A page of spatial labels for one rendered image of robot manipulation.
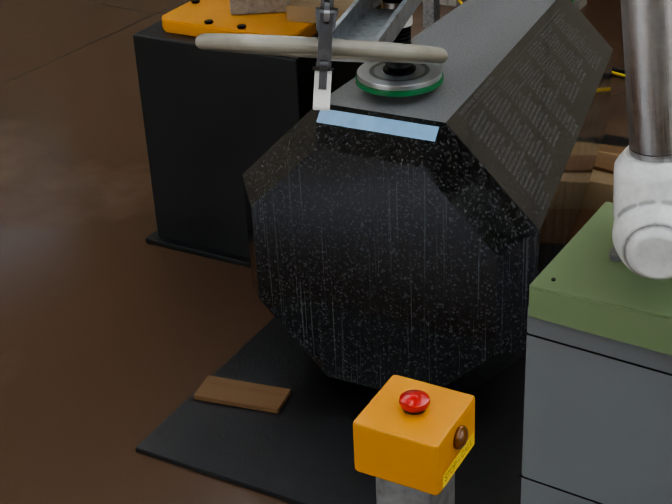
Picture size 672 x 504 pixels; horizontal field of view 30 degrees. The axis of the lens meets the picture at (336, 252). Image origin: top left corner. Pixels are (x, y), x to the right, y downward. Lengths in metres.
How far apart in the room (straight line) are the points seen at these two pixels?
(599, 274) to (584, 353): 0.15
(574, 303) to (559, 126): 1.20
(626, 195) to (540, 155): 1.18
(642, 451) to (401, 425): 0.92
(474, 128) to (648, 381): 0.99
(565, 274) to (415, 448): 0.83
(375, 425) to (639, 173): 0.70
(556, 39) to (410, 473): 2.29
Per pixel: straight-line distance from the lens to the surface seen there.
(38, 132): 5.34
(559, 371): 2.39
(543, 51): 3.60
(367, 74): 3.15
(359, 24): 2.91
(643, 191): 2.06
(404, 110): 3.07
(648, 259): 2.07
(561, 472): 2.53
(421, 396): 1.59
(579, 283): 2.29
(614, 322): 2.25
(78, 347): 3.82
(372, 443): 1.59
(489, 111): 3.18
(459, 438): 1.59
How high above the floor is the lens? 2.03
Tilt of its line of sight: 29 degrees down
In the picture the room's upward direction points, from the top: 3 degrees counter-clockwise
